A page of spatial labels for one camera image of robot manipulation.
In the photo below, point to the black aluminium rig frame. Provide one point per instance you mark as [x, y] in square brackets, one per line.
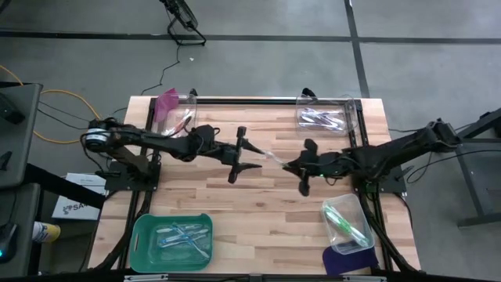
[274, 101]

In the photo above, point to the green toothbrush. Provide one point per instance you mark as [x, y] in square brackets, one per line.
[343, 231]
[341, 222]
[276, 158]
[346, 227]
[336, 219]

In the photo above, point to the black computer mouse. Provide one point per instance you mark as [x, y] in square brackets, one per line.
[8, 239]

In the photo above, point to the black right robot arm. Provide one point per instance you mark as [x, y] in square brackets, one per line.
[391, 154]

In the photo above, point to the black desk frame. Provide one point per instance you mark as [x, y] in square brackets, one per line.
[469, 172]

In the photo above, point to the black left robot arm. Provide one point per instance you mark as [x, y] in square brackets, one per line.
[156, 141]

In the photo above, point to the teal plastic basket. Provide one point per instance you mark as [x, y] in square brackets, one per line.
[172, 262]

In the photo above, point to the purple paper sheet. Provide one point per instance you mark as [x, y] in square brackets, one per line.
[344, 264]

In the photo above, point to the pink paper sheet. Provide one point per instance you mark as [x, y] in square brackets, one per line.
[166, 103]

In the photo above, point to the black flat device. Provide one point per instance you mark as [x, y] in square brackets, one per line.
[9, 113]

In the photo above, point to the grey desk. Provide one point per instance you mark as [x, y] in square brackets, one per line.
[19, 211]
[23, 149]

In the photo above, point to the yellow and white can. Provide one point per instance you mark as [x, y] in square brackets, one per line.
[47, 232]

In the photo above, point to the orange toothbrush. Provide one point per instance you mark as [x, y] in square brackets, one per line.
[178, 127]
[183, 122]
[188, 117]
[174, 129]

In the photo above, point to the white cardboard box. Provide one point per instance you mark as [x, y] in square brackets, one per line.
[78, 207]

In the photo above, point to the black table clamp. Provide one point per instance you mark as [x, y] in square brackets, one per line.
[309, 92]
[192, 93]

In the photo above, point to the clear plastic bin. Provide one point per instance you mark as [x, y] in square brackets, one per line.
[188, 103]
[362, 209]
[352, 113]

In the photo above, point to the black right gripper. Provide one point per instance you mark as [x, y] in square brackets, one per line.
[317, 162]

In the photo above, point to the black floor fan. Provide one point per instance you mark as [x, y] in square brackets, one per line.
[182, 13]

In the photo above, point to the blue toothbrush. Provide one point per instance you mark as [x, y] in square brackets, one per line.
[174, 243]
[193, 243]
[178, 238]
[176, 229]

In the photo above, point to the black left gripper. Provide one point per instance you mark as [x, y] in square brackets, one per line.
[229, 154]

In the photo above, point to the black desk beam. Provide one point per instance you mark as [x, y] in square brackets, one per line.
[62, 186]

